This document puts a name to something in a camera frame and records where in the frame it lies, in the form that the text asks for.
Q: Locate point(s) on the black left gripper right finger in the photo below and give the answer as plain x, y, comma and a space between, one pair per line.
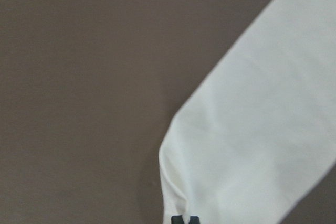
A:
194, 220

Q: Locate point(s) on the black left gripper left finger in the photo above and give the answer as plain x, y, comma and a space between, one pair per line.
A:
178, 219

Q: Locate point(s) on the cream long-sleeve printed shirt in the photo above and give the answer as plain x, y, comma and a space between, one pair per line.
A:
259, 132

